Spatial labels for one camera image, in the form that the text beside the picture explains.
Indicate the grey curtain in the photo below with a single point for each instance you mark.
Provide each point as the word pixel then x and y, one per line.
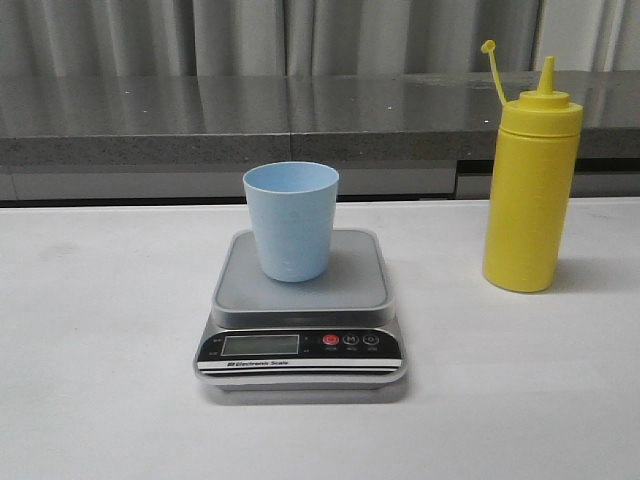
pixel 305 38

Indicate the grey stone counter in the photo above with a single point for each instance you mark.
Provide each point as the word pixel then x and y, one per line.
pixel 161 139

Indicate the light blue plastic cup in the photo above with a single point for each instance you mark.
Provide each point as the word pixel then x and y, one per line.
pixel 291 207

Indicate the yellow squeeze bottle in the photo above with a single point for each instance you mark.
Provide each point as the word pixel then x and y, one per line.
pixel 535 156

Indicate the silver electronic kitchen scale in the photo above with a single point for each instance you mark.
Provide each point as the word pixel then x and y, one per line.
pixel 336 331

